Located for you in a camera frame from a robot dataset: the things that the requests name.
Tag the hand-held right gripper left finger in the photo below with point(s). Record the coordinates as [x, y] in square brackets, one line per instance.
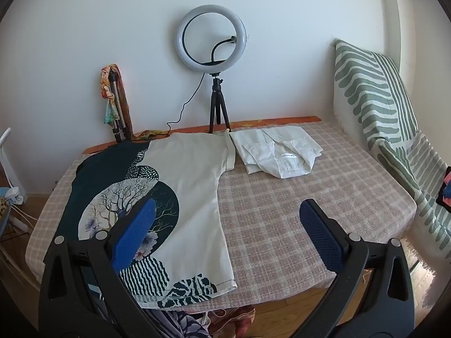
[136, 231]

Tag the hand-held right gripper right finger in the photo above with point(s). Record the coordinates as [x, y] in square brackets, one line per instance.
[320, 232]

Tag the cream tree print t-shirt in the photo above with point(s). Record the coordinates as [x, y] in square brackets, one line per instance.
[197, 183]

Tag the pink checked blanket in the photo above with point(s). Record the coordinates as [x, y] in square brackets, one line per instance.
[282, 200]

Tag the white folded shirt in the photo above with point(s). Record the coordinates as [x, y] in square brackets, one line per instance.
[278, 151]

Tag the purple striped cloth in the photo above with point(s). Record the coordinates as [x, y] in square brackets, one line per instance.
[179, 325]

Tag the orange floral sheet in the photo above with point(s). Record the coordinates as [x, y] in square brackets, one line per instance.
[282, 120]

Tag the reddish patterned cloth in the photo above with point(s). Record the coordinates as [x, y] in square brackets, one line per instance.
[236, 322]

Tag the dark pink cloth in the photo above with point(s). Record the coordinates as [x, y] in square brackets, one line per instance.
[444, 190]

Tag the grey folded tripod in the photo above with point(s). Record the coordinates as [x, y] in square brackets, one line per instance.
[118, 98]

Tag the leopard print cloth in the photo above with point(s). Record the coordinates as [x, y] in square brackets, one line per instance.
[3, 209]

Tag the white desk lamp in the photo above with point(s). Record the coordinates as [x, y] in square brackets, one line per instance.
[14, 169]

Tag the colourful patterned scarf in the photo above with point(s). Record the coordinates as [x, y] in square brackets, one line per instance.
[105, 84]

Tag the green striped throw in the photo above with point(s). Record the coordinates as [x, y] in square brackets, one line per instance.
[370, 88]

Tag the black mini tripod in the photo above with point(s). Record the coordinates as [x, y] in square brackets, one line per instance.
[216, 95]

